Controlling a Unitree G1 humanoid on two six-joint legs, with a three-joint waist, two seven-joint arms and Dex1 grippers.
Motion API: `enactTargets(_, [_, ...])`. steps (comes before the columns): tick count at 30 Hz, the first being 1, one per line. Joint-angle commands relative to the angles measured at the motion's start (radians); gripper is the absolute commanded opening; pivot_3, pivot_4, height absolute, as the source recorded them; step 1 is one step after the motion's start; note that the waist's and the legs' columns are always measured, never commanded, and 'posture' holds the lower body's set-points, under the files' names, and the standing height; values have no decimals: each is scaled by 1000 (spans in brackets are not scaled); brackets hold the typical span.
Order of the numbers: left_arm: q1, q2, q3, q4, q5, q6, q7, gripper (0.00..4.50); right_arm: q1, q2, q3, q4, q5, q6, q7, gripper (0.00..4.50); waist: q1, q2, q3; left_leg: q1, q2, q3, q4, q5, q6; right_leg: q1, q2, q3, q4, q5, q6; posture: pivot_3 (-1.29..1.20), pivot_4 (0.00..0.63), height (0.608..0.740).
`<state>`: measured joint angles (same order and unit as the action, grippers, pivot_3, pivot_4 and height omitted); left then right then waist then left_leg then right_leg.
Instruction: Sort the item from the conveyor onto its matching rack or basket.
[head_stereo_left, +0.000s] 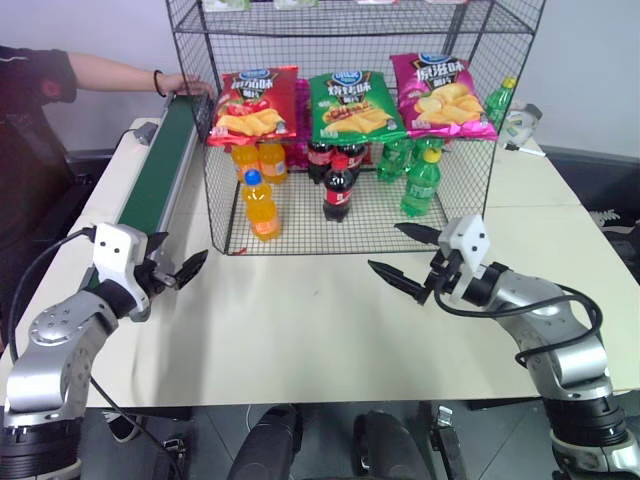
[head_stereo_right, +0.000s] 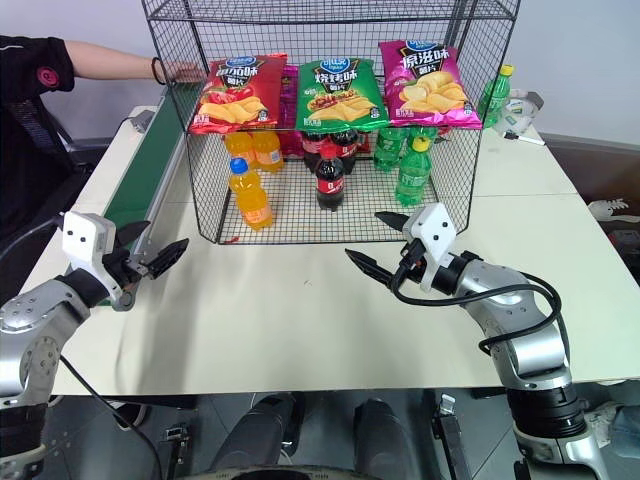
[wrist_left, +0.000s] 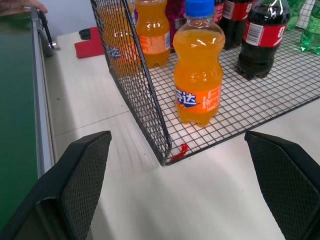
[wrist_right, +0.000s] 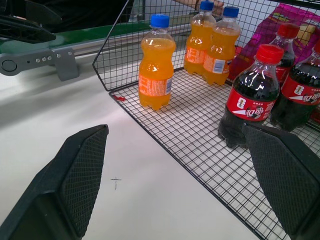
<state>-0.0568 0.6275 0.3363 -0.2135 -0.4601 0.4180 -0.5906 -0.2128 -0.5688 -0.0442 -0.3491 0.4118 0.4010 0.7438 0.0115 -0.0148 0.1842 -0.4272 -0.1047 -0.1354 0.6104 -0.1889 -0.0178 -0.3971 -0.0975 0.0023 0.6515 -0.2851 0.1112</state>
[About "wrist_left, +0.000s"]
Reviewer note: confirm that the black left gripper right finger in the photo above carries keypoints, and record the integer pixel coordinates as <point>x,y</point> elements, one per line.
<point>287,185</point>

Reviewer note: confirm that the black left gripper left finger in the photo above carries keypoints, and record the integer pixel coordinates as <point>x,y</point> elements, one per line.
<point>82,180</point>

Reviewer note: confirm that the green conveyor belt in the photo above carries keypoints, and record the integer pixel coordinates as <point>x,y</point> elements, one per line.
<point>17,100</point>

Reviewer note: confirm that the person's bare hand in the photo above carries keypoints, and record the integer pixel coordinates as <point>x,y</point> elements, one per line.
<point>22,4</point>

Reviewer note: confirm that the red zip tie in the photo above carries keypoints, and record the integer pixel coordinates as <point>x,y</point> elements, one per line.
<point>182,151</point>

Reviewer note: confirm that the red cloth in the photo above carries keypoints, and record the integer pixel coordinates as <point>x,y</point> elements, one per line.
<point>90,46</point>

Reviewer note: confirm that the black round object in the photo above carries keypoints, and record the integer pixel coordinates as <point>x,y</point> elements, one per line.
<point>85,34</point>

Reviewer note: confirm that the cola bottle red label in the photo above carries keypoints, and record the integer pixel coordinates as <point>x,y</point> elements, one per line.
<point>233,22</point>
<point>262,40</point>

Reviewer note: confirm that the orange soda bottle blue cap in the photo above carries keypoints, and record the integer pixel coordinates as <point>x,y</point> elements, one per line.
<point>198,65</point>

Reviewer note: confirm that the green soda bottle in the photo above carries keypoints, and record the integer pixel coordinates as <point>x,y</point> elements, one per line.
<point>311,32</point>
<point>293,12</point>

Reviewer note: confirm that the purple soda bottle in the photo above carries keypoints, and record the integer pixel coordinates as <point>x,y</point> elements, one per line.
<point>175,17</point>

